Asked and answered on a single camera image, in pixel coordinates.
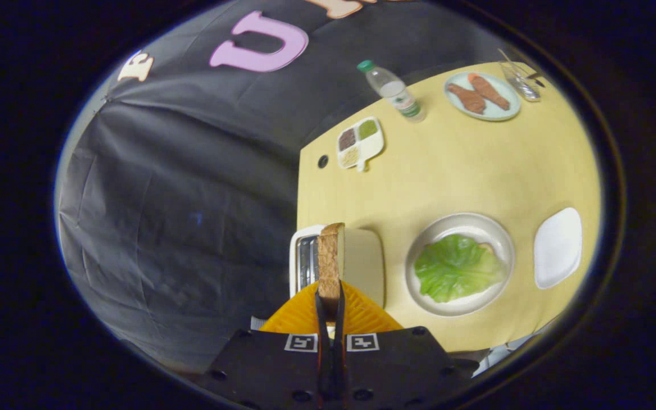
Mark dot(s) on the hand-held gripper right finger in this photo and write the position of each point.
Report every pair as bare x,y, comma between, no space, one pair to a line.
340,319

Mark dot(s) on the white divided seasoning dish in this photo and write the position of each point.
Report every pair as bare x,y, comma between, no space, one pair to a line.
360,142

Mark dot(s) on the wooden stick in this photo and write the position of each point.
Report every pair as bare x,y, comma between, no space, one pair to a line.
507,56

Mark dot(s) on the light blue round plate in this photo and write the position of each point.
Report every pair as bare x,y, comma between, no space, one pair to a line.
507,113

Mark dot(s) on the brown meat piece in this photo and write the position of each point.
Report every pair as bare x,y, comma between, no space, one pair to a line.
488,91
467,98

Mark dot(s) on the brown crust toast slice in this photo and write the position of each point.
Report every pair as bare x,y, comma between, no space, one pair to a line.
331,262

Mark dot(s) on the white round plate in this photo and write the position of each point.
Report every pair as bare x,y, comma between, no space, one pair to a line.
459,225

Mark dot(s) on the green lettuce leaf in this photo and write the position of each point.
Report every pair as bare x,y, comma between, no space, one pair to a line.
453,267

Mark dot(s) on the black table grommet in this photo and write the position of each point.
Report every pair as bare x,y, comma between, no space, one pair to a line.
323,161

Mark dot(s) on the cream toaster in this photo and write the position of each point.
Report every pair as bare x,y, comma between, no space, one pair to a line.
365,262

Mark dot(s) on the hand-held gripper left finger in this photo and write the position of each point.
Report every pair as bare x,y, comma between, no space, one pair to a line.
322,324

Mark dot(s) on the clear utensil holder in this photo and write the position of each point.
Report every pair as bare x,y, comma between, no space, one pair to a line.
520,82

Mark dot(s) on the clear plastic water bottle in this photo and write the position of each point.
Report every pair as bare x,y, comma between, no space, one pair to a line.
393,91

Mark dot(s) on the white square plate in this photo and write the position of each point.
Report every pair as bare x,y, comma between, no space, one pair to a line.
558,247

